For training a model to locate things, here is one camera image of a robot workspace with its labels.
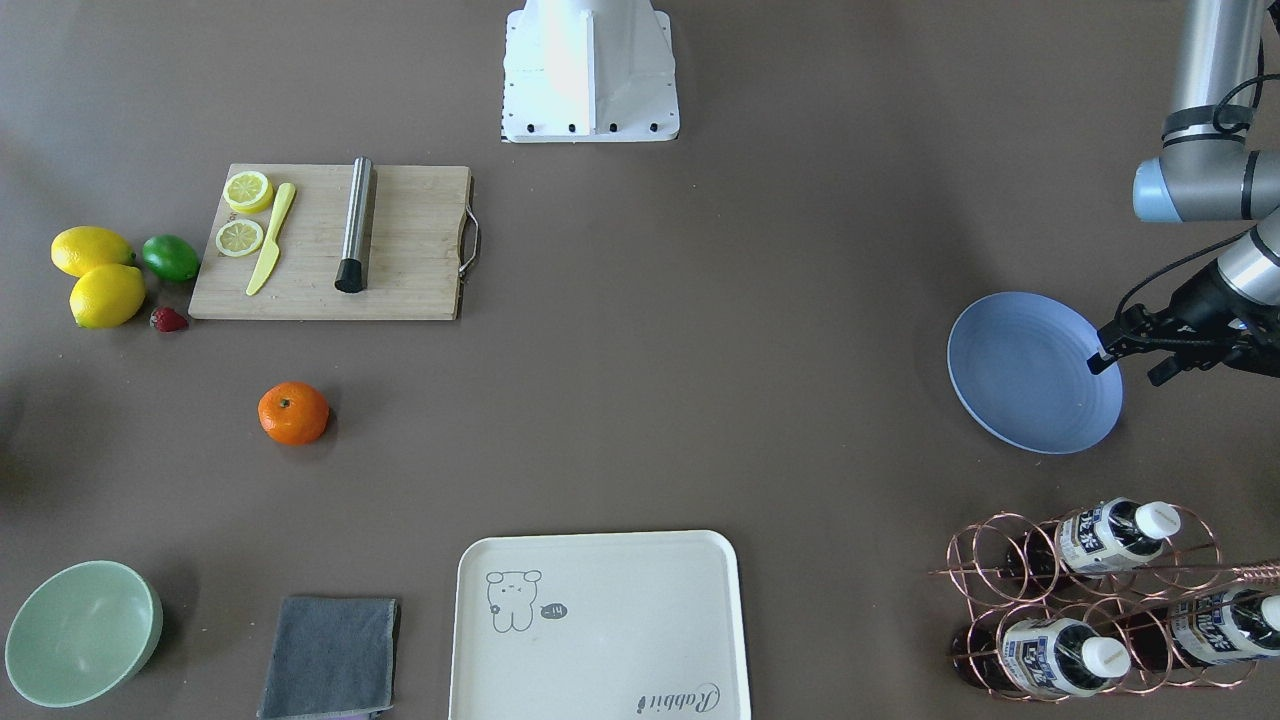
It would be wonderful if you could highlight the cream rabbit tray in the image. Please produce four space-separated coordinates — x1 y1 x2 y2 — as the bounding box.
448 530 753 719

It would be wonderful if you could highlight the copper wire bottle rack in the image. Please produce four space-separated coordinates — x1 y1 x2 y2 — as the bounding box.
943 503 1277 697

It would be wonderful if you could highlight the tea bottle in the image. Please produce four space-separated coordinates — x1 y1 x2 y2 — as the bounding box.
1117 587 1279 673
948 609 1133 702
1004 497 1183 591

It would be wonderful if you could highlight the orange mandarin fruit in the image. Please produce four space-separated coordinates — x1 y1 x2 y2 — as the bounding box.
257 380 330 446

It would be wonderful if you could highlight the red strawberry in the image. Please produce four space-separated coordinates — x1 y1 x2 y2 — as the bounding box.
148 306 189 333

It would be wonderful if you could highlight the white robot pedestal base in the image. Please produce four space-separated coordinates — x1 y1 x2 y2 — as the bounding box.
500 1 681 143

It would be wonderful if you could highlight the lemon slice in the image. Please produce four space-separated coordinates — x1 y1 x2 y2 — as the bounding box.
221 170 275 214
214 218 265 258

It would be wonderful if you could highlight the grey folded cloth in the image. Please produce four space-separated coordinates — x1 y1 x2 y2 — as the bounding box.
257 594 399 719

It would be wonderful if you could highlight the lemon slice lower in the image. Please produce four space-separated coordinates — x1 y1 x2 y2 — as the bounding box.
214 218 265 258

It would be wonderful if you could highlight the yellow plastic knife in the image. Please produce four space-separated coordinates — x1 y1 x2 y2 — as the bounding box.
244 182 297 296

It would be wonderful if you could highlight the yellow lemon lower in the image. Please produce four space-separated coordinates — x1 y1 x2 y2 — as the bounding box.
69 264 146 329

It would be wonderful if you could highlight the steel muddler black tip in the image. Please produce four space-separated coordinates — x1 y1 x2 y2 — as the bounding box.
334 156 378 293

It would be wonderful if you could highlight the tea bottle middle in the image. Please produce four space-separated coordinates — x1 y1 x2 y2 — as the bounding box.
948 609 1133 702

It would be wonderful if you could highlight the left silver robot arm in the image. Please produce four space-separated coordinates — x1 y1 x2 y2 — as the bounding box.
1087 1 1279 386

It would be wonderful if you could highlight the lemon slice upper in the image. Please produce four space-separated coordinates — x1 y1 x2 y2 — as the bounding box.
221 170 275 214

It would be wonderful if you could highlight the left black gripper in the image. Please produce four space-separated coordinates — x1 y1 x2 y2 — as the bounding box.
1087 263 1279 387

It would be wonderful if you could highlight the mint green bowl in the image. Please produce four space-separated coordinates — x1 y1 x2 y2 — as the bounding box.
4 560 163 708

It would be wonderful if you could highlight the yellow lemon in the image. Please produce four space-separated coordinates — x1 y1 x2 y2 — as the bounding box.
69 264 146 329
50 225 134 278

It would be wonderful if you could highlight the yellow lemon upper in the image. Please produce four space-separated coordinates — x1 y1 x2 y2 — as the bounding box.
50 225 134 278

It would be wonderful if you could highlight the green lime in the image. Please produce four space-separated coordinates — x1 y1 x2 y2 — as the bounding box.
141 234 201 283

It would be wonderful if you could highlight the blue round plate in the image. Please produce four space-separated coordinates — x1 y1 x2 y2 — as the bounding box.
947 292 1124 455

